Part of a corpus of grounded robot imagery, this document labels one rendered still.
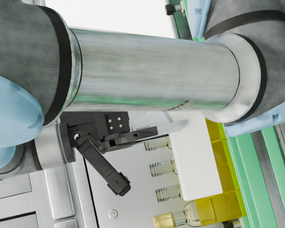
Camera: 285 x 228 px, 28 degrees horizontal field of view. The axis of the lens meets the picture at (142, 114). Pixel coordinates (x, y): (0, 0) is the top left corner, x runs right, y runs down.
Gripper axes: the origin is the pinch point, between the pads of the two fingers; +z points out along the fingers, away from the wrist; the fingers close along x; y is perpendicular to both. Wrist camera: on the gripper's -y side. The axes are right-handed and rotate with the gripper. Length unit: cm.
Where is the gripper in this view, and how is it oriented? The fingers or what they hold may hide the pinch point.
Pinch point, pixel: (180, 129)
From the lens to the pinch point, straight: 98.1
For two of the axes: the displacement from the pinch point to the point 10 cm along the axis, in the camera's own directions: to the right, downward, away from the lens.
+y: -2.2, -9.7, 1.2
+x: -0.3, 1.3, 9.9
